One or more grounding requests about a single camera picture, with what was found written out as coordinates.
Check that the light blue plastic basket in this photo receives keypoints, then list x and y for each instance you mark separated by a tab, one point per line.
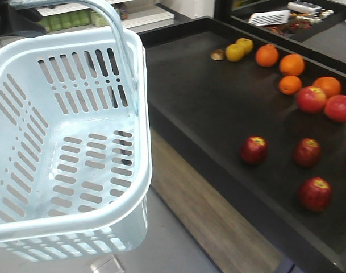
75	147

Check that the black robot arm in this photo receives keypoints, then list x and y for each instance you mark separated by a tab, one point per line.
22	22

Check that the black wooden display stand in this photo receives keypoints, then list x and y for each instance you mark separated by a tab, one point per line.
207	109

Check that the dark red apple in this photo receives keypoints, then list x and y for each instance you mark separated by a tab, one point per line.
254	150
315	194
307	152

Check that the brown half fruit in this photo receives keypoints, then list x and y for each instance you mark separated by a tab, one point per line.
218	55

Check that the yellow apple front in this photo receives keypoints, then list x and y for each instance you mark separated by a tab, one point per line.
234	52

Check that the yellow apple back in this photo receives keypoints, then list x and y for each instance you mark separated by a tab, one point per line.
247	44

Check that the orange with bump left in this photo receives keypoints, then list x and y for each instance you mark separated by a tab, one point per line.
267	55

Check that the orange with bump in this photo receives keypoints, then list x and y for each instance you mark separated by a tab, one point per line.
267	55
292	65

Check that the small orange middle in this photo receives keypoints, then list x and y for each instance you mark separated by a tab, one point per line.
290	84

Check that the white store shelf unit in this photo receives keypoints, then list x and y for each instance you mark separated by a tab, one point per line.
136	15

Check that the dark red apple upper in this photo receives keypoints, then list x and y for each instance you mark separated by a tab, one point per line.
307	152

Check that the orange with bump middle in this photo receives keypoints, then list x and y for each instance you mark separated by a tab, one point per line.
292	65

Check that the red yellow apple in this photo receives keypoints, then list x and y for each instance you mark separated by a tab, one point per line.
311	100

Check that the dark red apple front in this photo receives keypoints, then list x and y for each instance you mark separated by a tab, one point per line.
315	194

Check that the white perforated tray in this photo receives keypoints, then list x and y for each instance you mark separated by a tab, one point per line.
269	18

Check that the large orange back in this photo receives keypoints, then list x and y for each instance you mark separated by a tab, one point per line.
329	85

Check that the pink red apple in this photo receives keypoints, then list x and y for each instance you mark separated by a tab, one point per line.
335	108

